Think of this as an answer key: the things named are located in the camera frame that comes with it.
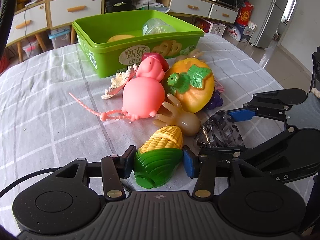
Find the pile of folded clothes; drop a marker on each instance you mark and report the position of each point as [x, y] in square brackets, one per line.
[152, 5]

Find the grey refrigerator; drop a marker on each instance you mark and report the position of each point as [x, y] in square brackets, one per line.
[270, 12]

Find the pink pig toy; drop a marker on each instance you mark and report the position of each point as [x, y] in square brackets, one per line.
[142, 97]

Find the clear storage bin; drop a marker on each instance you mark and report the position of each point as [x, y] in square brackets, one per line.
[31, 48]

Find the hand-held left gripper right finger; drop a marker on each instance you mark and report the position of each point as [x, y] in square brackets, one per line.
[188, 163]

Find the green plastic box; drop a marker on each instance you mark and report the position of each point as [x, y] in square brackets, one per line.
[110, 52]

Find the orange toy pumpkin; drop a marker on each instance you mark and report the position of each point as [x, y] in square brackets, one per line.
[197, 97]

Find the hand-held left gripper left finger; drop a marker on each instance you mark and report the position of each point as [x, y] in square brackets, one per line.
[128, 161]

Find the white checked tablecloth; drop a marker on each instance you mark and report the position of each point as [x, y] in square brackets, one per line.
[50, 92]

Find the black bag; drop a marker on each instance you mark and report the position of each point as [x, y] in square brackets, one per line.
[117, 3]

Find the toy corn with green husk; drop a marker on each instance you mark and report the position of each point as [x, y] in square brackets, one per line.
[155, 165]

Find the red gift box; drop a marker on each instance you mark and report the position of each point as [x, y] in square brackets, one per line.
[243, 15]

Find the white printed toy box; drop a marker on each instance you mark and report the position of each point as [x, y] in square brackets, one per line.
[212, 27]

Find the clear hair claw clip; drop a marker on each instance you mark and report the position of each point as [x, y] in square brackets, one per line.
[220, 132]

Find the black chair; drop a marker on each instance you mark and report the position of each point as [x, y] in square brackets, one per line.
[315, 70]

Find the yellow plastic bowl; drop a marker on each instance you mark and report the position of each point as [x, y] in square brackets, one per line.
[120, 38]

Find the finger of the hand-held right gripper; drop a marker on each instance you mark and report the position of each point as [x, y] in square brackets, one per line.
[241, 115]
[270, 141]

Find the white starfish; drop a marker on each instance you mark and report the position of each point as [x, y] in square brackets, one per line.
[117, 82]

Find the purple toy grapes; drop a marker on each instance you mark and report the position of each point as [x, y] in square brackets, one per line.
[215, 101]

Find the blue lidded storage bin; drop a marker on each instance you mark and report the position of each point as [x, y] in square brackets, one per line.
[60, 38]

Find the white and blue carton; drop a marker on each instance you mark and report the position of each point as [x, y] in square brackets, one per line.
[237, 33]

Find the clear jar of cotton swabs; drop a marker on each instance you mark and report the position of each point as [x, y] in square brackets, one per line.
[157, 26]

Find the wooden cabinet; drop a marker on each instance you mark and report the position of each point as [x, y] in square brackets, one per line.
[102, 0]

